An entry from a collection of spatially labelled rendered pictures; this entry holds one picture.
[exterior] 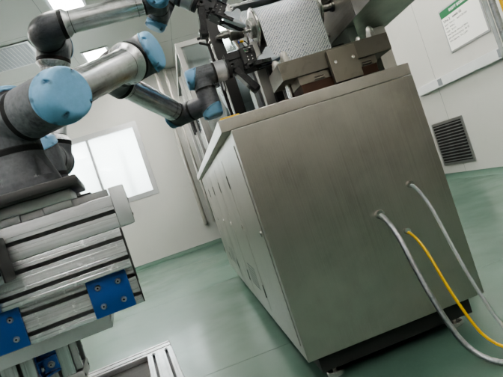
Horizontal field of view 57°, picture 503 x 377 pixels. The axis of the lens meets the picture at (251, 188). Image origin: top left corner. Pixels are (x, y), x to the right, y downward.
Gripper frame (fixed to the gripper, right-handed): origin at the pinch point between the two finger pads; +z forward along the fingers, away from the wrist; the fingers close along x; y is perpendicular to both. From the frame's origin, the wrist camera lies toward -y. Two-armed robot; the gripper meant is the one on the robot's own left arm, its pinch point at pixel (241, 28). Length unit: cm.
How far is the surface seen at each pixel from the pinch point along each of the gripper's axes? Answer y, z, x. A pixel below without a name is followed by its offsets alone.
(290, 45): 0.1, 19.3, -4.4
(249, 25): 2.1, 2.3, -1.3
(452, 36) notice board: 190, 193, 263
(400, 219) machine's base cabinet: -49, 71, -30
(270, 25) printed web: 4.0, 9.5, -4.4
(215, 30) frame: 6.4, -11.3, 28.9
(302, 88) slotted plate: -19.7, 26.7, -22.9
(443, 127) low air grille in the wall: 124, 248, 329
